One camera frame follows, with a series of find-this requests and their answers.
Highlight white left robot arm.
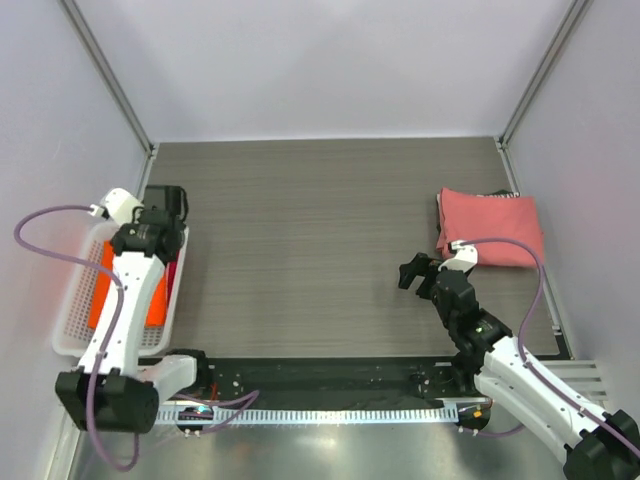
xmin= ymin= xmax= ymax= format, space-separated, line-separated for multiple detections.
xmin=55 ymin=185 xmax=213 ymax=434

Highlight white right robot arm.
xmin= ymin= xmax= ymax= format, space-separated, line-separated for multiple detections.
xmin=398 ymin=240 xmax=639 ymax=479

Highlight magenta t shirt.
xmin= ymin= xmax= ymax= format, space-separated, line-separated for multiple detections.
xmin=164 ymin=260 xmax=178 ymax=306

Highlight folded salmon t shirt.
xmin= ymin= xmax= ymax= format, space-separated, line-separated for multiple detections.
xmin=436 ymin=188 xmax=544 ymax=268

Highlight orange t shirt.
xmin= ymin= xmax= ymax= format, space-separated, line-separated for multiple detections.
xmin=88 ymin=241 xmax=168 ymax=329

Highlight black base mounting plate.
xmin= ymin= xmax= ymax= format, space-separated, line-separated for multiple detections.
xmin=206 ymin=356 xmax=480 ymax=404

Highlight folded dark striped t shirt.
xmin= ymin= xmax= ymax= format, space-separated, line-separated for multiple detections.
xmin=478 ymin=189 xmax=520 ymax=198

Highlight white plastic laundry basket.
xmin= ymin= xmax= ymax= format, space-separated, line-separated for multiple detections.
xmin=52 ymin=222 xmax=190 ymax=357

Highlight white slotted cable duct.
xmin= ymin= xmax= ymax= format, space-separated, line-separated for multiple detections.
xmin=155 ymin=404 xmax=459 ymax=427

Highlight left aluminium frame post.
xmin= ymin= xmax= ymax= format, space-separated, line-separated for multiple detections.
xmin=58 ymin=0 xmax=159 ymax=157

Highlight aluminium frame post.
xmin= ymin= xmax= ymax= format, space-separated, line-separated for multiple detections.
xmin=497 ymin=0 xmax=594 ymax=149
xmin=58 ymin=0 xmax=159 ymax=157

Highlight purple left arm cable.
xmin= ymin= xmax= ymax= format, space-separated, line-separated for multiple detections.
xmin=13 ymin=204 xmax=141 ymax=472

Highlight right aluminium frame post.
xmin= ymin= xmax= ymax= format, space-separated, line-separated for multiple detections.
xmin=497 ymin=0 xmax=594 ymax=149

